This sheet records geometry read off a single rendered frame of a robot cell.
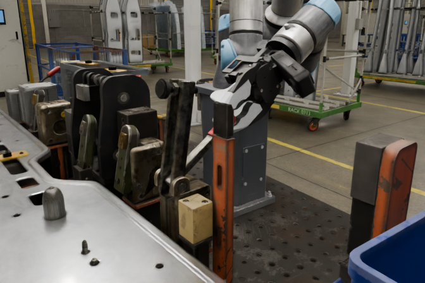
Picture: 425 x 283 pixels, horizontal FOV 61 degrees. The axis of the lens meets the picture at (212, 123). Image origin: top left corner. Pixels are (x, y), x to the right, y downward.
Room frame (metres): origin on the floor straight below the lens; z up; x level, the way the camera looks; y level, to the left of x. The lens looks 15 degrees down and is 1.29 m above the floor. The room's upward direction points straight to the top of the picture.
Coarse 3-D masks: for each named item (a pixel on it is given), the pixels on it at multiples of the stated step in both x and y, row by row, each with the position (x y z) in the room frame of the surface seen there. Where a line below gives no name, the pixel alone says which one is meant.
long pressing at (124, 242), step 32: (0, 128) 1.02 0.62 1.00; (32, 160) 0.75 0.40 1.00; (0, 192) 0.60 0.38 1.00; (32, 192) 0.60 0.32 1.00; (64, 192) 0.60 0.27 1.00; (96, 192) 0.60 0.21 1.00; (0, 224) 0.49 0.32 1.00; (32, 224) 0.49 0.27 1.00; (64, 224) 0.49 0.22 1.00; (96, 224) 0.49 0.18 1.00; (128, 224) 0.49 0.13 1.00; (0, 256) 0.41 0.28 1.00; (32, 256) 0.41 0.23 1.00; (64, 256) 0.41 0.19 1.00; (96, 256) 0.41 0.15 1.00; (128, 256) 0.41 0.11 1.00; (160, 256) 0.41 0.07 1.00; (192, 256) 0.41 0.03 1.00
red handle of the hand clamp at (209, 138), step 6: (234, 120) 0.58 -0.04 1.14; (210, 132) 0.56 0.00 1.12; (204, 138) 0.56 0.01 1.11; (210, 138) 0.55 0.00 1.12; (204, 144) 0.55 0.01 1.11; (210, 144) 0.55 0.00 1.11; (192, 150) 0.55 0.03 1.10; (198, 150) 0.54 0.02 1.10; (204, 150) 0.54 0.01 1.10; (192, 156) 0.53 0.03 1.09; (198, 156) 0.54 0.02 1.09; (192, 162) 0.53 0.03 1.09; (186, 168) 0.52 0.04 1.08; (168, 180) 0.51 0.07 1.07
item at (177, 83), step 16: (160, 80) 0.51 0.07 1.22; (176, 80) 0.53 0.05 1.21; (160, 96) 0.50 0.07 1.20; (176, 96) 0.53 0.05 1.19; (192, 96) 0.52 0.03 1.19; (176, 112) 0.53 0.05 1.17; (176, 128) 0.50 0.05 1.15; (176, 144) 0.50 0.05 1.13; (176, 160) 0.50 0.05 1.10; (160, 176) 0.52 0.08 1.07; (176, 176) 0.50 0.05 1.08
